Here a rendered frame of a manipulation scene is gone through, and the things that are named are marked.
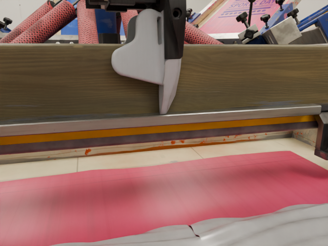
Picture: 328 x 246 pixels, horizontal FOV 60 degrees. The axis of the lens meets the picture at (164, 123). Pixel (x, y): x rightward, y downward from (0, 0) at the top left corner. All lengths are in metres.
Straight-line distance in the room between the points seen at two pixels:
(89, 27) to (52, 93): 0.54
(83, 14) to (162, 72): 0.61
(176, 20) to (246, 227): 0.18
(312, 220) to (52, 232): 0.22
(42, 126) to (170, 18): 0.14
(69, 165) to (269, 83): 0.26
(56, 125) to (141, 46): 0.10
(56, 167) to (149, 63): 0.20
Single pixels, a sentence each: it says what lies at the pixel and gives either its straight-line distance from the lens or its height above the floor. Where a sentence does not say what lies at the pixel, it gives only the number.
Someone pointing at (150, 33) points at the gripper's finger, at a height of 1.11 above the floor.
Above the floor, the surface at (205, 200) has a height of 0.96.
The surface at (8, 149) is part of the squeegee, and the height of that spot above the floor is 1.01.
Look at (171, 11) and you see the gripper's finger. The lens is 0.24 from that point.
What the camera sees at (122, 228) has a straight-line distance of 0.26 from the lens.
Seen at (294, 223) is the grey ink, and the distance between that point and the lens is 0.27.
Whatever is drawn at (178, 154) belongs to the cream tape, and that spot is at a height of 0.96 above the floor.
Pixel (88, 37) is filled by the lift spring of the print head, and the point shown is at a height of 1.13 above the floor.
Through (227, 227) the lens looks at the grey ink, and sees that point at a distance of 0.25.
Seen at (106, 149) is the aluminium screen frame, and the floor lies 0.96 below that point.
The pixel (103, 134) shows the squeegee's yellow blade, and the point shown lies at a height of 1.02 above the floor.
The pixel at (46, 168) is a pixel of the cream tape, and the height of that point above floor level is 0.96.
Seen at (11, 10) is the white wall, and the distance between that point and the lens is 4.47.
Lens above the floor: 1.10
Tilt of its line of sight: 15 degrees down
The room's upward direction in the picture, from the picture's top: straight up
